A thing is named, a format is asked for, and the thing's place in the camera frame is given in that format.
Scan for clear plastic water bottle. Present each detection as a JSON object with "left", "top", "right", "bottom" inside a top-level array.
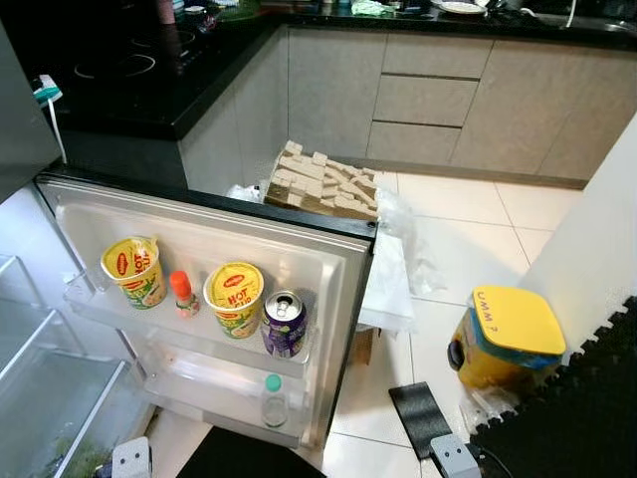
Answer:
[{"left": 260, "top": 372, "right": 291, "bottom": 432}]

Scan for silver main fridge door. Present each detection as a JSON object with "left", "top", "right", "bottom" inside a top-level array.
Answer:
[{"left": 35, "top": 167, "right": 379, "bottom": 451}]

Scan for clear fridge crisper drawer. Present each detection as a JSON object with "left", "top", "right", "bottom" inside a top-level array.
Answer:
[{"left": 0, "top": 354, "right": 152, "bottom": 478}]

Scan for glass fridge shelf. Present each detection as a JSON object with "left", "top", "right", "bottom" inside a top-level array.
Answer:
[{"left": 0, "top": 253, "right": 61, "bottom": 384}]

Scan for yellow lidded storage tub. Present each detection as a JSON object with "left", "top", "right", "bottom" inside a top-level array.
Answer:
[{"left": 447, "top": 285, "right": 569, "bottom": 392}]

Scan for black puzzle foam mat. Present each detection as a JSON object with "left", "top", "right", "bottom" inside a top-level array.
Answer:
[{"left": 466, "top": 296, "right": 637, "bottom": 478}]

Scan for crumpled clear plastic wrap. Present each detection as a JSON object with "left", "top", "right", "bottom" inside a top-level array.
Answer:
[{"left": 461, "top": 383, "right": 521, "bottom": 436}]

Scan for grey kitchen cabinet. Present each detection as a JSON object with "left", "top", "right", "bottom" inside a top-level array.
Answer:
[{"left": 177, "top": 25, "right": 637, "bottom": 197}]

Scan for black flat floor pad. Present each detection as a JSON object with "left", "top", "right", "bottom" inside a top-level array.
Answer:
[{"left": 387, "top": 380, "right": 456, "bottom": 461}]

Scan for white plate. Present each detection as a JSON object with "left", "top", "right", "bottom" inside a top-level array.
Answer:
[{"left": 434, "top": 0, "right": 490, "bottom": 16}]

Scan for brown cardboard box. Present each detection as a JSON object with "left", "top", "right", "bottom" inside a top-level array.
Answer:
[{"left": 348, "top": 329, "right": 376, "bottom": 366}]

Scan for green cloth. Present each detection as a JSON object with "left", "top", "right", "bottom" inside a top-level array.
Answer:
[{"left": 349, "top": 0, "right": 398, "bottom": 18}]

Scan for purple drink can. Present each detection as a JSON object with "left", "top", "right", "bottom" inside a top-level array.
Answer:
[{"left": 261, "top": 289, "right": 310, "bottom": 360}]

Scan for yellow noodle cup hot print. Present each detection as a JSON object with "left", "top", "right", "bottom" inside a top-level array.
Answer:
[{"left": 202, "top": 260, "right": 267, "bottom": 341}]

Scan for small orange capped bottle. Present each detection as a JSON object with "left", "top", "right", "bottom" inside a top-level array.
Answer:
[{"left": 168, "top": 270, "right": 198, "bottom": 319}]

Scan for yellow noodle cup crumpled lid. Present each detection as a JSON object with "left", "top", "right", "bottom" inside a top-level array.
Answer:
[{"left": 99, "top": 235, "right": 166, "bottom": 311}]

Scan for black kitchen countertop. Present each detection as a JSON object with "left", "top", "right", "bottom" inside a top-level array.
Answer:
[{"left": 0, "top": 0, "right": 637, "bottom": 141}]

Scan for green vegetables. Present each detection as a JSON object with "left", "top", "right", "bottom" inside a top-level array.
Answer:
[{"left": 68, "top": 443, "right": 112, "bottom": 478}]

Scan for white teal power plug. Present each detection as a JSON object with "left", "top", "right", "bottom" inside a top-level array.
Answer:
[{"left": 31, "top": 74, "right": 69, "bottom": 167}]

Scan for silver freezer door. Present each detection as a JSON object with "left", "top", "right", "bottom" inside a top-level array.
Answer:
[{"left": 0, "top": 22, "right": 64, "bottom": 203}]

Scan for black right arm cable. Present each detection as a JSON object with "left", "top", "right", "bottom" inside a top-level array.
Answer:
[{"left": 478, "top": 444, "right": 516, "bottom": 478}]

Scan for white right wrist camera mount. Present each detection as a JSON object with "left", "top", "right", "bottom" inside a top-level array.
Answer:
[{"left": 427, "top": 432, "right": 483, "bottom": 478}]

